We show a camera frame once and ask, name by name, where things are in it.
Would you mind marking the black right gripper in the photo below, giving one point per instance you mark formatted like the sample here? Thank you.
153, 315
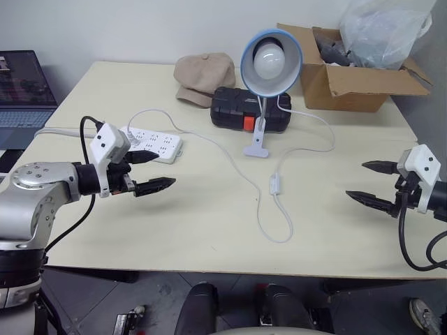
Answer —
409, 193

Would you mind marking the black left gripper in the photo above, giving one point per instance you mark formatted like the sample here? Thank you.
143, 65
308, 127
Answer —
117, 179

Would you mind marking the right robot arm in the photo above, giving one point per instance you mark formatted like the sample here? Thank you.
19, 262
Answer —
439, 200

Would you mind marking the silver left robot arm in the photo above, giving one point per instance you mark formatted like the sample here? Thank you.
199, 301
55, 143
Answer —
31, 195

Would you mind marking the blue white clip desk lamp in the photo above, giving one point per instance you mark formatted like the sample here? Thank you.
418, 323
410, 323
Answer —
290, 52

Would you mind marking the white power strip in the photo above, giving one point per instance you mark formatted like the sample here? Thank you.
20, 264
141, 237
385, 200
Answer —
164, 143

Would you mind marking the brown cardboard box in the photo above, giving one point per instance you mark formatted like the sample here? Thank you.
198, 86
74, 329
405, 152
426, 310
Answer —
349, 89

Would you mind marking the black case with orange latch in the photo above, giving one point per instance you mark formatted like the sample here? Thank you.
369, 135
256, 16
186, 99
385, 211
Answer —
230, 108

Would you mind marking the beige newsboy cap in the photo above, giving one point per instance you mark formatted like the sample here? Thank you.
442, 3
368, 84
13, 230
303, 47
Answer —
206, 75

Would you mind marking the grey sneaker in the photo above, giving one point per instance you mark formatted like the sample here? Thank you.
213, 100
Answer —
424, 315

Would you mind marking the dark items in cardboard box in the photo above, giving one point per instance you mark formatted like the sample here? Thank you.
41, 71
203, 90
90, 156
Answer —
330, 50

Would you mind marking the dark rounded shape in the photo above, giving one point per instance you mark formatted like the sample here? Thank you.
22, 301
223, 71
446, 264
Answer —
284, 307
197, 308

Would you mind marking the open grey laptop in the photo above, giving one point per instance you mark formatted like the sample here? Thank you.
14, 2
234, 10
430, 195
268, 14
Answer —
24, 90

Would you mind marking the small black wheeled base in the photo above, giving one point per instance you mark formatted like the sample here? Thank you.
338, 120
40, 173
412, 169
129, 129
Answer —
129, 319

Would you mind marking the clear plastic bag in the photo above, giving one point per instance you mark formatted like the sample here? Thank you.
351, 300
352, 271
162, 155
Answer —
380, 31

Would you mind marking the white light bulb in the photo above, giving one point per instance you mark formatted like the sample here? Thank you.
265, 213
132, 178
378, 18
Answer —
267, 61

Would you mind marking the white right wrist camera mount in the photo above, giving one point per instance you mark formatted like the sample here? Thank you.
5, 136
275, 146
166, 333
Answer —
424, 164

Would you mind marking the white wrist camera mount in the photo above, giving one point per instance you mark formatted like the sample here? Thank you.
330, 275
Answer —
106, 139
424, 164

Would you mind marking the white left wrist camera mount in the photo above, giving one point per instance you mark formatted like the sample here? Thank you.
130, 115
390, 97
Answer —
106, 139

